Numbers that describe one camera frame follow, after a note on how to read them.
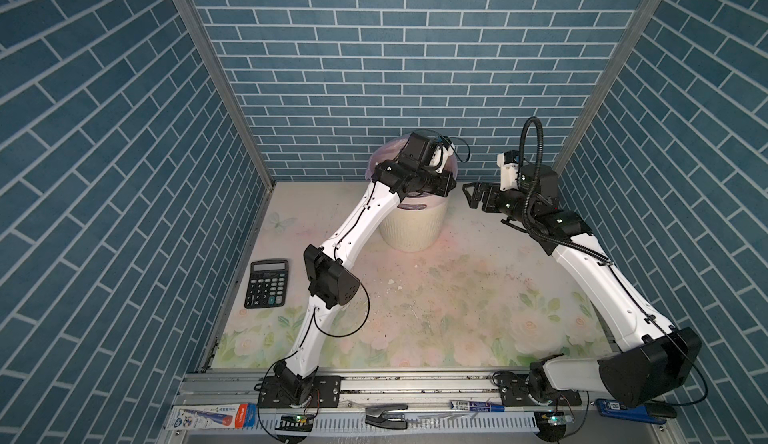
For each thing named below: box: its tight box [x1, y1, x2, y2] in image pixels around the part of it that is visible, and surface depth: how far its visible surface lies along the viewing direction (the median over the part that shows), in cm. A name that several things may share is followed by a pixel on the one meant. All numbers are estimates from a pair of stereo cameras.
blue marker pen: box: [450, 400, 505, 412], surface depth 72 cm
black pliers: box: [365, 403, 409, 430], surface depth 70 cm
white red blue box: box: [165, 403, 257, 431], surface depth 71 cm
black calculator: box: [244, 259, 289, 309], surface depth 92 cm
